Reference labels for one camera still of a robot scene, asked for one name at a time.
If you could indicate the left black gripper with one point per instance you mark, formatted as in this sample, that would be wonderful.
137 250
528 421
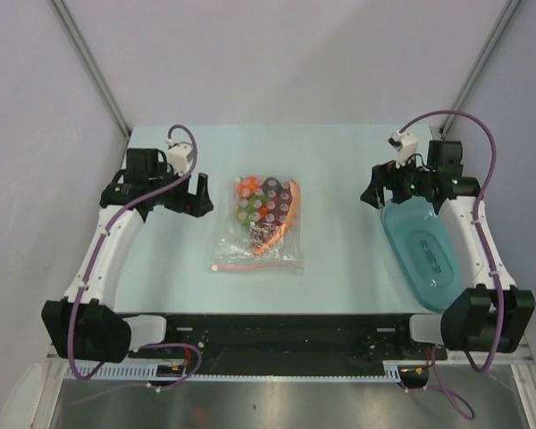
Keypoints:
196 204

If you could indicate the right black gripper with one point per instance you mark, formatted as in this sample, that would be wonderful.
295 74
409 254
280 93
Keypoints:
386 176

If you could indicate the green toy grapes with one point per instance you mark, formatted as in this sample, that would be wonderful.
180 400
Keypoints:
248 209

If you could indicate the orange toy pumpkin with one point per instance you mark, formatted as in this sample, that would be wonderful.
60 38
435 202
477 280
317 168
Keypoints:
248 186

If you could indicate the dark purple toy fruit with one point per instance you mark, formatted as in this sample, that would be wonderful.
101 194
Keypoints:
272 187

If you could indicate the clear zip top bag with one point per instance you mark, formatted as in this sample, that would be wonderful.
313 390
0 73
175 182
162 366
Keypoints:
232 251

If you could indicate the red toy carrot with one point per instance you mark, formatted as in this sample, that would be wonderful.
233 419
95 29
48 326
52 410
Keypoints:
274 212

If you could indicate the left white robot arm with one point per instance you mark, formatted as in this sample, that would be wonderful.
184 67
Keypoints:
83 325

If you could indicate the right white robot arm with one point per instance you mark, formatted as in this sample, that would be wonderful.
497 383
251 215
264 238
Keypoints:
490 314

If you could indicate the blue plastic food tray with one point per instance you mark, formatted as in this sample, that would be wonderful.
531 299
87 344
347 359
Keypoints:
424 251

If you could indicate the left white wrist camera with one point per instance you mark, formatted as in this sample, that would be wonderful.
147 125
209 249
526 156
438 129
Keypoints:
179 156

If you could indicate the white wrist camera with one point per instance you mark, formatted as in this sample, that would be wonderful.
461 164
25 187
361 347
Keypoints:
406 144
179 156

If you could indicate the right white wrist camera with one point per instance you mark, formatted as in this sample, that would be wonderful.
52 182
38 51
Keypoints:
406 144

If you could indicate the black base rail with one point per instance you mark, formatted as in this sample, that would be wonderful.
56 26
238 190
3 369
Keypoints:
343 346

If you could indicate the aluminium frame profile right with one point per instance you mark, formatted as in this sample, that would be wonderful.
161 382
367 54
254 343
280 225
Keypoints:
505 397

